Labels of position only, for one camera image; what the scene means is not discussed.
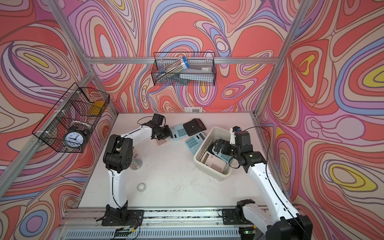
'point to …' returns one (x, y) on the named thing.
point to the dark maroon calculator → (194, 126)
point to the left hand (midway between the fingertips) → (173, 133)
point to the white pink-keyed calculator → (160, 142)
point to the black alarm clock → (76, 138)
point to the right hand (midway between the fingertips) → (222, 148)
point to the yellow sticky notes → (95, 108)
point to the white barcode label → (193, 109)
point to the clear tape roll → (141, 187)
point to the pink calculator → (213, 161)
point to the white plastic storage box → (214, 134)
